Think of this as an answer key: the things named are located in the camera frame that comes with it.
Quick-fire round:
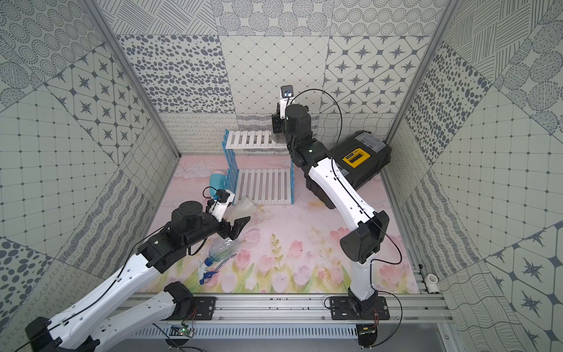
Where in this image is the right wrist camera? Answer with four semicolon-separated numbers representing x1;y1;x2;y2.
279;85;294;120

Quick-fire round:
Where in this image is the teal spray bottle pink nozzle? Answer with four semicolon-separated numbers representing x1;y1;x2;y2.
208;170;228;197

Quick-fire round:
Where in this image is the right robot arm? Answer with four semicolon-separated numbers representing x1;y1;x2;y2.
272;98;389;315

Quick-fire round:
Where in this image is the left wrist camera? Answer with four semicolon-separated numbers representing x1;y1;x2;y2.
207;189;235;222

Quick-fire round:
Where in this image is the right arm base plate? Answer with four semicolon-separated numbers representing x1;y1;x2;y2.
326;296;390;321

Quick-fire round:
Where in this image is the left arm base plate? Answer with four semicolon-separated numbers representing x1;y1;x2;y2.
166;296;217;321

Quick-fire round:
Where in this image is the right circuit board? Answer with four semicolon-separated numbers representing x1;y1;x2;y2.
356;324;378;348

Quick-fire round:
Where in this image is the circuit board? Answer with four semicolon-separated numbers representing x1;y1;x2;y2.
170;325;195;339
356;324;378;348

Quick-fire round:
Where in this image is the aluminium rail frame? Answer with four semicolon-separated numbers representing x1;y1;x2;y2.
89;292;454;326

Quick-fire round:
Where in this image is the blue and white slatted shelf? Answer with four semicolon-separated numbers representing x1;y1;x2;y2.
222;130;295;205

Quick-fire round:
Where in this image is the left circuit board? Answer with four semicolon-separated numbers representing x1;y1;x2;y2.
170;325;195;339

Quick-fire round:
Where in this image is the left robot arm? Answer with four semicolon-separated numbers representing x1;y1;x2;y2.
25;199;251;351

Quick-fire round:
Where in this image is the black toolbox yellow latch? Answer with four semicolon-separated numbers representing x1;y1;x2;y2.
304;131;392;208

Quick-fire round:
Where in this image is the clear spray bottle blue nozzle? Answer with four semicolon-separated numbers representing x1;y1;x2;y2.
197;239;240;285

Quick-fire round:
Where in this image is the white spray bottle pink nozzle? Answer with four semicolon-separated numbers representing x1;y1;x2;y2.
227;197;257;224

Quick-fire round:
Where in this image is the white pipe fitting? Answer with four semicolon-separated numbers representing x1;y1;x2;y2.
424;274;440;294

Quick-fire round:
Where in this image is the smoky grey spray bottle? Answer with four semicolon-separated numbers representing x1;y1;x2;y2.
272;131;289;149

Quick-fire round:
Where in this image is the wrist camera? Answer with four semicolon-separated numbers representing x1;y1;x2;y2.
279;85;294;120
207;189;235;222

